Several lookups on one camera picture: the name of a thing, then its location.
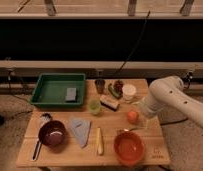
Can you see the light blue towel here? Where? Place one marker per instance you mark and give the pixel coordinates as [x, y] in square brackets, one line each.
[80, 129]

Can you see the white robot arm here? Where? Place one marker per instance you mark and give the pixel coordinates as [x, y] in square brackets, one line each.
[169, 91]

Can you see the grey sponge in tray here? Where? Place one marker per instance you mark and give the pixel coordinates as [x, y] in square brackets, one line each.
[71, 94]

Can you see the green plastic tray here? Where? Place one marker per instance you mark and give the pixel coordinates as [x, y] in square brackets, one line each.
[52, 89]

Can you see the dark metal cup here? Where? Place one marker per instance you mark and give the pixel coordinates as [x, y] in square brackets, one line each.
[100, 85]

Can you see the green cucumber toy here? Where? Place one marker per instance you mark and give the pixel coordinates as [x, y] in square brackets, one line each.
[114, 93]

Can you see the dark red grapes toy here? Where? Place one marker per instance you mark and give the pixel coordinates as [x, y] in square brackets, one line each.
[118, 85]

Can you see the green plastic cup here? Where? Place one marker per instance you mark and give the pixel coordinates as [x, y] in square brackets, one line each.
[94, 107]

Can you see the white round container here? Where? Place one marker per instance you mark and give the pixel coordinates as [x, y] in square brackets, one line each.
[129, 92]

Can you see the wooden folding table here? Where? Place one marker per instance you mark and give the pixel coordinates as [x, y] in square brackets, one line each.
[71, 154]

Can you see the metal spoon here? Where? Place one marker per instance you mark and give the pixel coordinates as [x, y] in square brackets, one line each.
[129, 129]

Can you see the yellow banana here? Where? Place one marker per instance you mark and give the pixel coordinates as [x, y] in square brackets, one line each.
[99, 142]

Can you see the orange plastic bowl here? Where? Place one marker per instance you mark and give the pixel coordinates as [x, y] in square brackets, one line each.
[129, 148]

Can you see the dark red bowl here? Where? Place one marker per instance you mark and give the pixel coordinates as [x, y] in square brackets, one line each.
[52, 134]

